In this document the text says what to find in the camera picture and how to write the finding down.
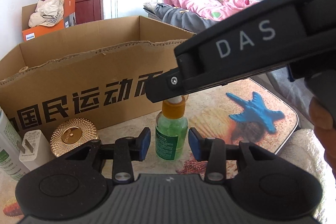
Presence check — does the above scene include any pink floral quilt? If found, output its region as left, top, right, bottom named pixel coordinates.
left=163, top=0, right=259, bottom=22

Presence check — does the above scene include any orange Philips box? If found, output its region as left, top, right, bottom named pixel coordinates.
left=22, top=0, right=77, bottom=42

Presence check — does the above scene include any person's right hand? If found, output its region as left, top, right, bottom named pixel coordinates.
left=309, top=97, right=336, bottom=176

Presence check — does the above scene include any grey blanket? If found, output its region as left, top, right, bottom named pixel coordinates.
left=143, top=3, right=218, bottom=34

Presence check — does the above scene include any white power adapter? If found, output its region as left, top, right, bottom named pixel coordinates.
left=17, top=130, right=55, bottom=171

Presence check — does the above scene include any beige cloth in box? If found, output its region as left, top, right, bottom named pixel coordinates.
left=28, top=0, right=64, bottom=28

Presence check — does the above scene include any gold lid dark jar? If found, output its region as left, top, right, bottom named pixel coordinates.
left=50, top=118, right=99, bottom=157

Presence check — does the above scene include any white green pill bottle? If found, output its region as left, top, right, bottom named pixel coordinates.
left=0, top=109, right=29, bottom=181

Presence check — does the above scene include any green dropper bottle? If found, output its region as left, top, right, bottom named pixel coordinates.
left=155, top=96, right=188, bottom=161

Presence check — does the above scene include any large brown cardboard box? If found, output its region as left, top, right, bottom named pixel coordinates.
left=1, top=16, right=193, bottom=138

